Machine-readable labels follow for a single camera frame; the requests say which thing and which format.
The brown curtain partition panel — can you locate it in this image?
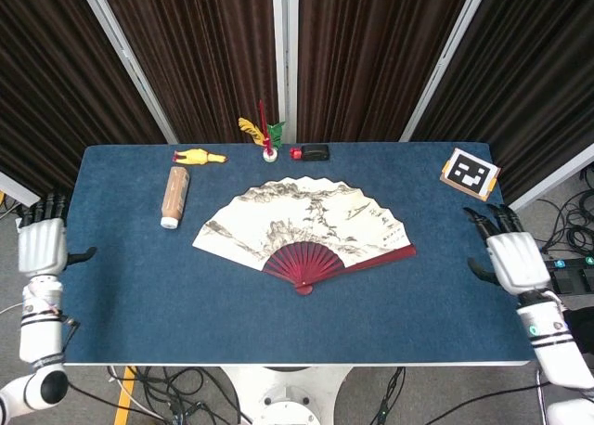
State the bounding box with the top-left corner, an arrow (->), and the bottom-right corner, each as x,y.
401,0 -> 594,212
76,0 -> 298,144
273,0 -> 493,143
0,0 -> 180,208

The blue fabric table cover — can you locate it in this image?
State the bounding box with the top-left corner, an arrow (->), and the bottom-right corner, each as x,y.
62,141 -> 537,365

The board with black-white marker tag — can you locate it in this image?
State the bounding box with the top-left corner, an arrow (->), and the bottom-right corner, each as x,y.
439,147 -> 502,202

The red ribbed paper folding fan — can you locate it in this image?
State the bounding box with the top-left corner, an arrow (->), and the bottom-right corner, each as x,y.
191,175 -> 417,297

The colourful feather shuttlecock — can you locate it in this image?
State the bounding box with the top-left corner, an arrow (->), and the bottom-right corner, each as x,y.
238,99 -> 286,162

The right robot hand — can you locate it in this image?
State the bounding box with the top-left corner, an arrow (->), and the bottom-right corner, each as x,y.
462,203 -> 553,296

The yellow floor marking tape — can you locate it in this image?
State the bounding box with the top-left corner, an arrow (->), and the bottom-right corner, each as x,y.
113,367 -> 136,425

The black floor cable tangle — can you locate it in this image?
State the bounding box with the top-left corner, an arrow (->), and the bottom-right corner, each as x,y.
69,367 -> 261,425
540,164 -> 594,259

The brown bottle with white cap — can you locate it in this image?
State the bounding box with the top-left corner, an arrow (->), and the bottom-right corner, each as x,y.
160,166 -> 192,230

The yellow rubber chicken toy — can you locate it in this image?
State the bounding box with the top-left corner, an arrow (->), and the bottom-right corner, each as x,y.
173,148 -> 228,166

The black ink bottle red cap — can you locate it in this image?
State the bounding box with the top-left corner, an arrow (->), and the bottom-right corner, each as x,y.
289,144 -> 330,161

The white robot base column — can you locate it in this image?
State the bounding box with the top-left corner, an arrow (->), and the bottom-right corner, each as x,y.
220,366 -> 354,425

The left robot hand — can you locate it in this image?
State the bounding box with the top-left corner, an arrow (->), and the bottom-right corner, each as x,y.
17,190 -> 97,278

